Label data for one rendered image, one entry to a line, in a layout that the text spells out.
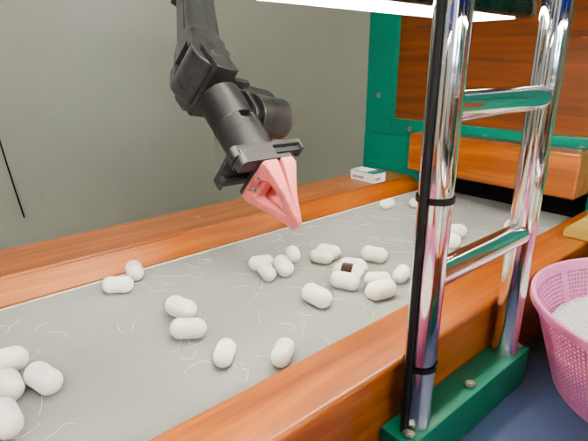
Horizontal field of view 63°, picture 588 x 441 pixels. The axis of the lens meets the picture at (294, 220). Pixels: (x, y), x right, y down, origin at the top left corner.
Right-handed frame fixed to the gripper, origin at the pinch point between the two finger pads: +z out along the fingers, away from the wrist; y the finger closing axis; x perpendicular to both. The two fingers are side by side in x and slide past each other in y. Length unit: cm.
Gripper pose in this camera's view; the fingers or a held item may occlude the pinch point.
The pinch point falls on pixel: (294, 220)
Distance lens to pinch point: 55.3
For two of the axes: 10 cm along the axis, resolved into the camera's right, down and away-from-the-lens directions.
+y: 7.5, -1.9, 6.3
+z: 4.9, 8.0, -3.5
